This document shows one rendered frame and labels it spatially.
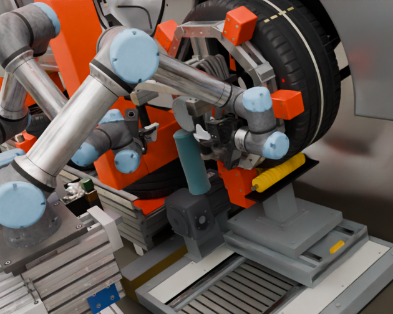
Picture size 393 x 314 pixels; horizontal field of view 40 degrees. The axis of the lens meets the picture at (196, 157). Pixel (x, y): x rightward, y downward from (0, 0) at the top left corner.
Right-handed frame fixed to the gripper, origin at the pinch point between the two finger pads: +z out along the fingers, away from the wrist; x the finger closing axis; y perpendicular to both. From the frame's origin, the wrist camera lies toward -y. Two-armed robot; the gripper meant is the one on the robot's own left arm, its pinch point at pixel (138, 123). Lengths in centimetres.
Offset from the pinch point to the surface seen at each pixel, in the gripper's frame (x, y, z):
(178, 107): 15.6, -6.4, -5.2
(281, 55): 50, -24, -15
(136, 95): 0.8, -10.6, 0.1
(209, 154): 25.4, 4.9, -24.5
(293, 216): 59, 50, 16
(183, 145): 15.7, 10.9, 3.8
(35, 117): -92, 39, 165
